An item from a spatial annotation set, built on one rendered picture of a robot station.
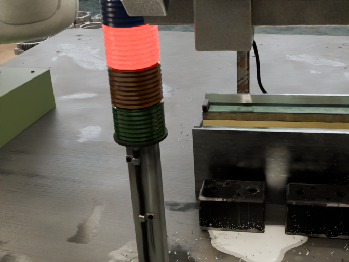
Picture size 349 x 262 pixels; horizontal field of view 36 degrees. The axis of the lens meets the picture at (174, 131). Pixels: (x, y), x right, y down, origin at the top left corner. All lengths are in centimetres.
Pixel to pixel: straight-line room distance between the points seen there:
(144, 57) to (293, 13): 30
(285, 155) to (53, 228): 39
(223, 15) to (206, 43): 2
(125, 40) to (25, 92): 73
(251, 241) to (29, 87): 67
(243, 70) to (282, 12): 88
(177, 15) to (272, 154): 59
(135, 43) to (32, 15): 69
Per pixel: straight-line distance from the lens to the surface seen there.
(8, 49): 370
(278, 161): 88
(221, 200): 83
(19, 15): 124
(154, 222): 69
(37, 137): 123
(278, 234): 85
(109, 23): 57
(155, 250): 71
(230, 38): 29
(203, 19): 29
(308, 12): 29
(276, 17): 29
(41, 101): 133
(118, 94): 60
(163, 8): 28
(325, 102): 100
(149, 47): 58
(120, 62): 58
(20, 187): 105
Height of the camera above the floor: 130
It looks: 25 degrees down
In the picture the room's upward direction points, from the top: 4 degrees counter-clockwise
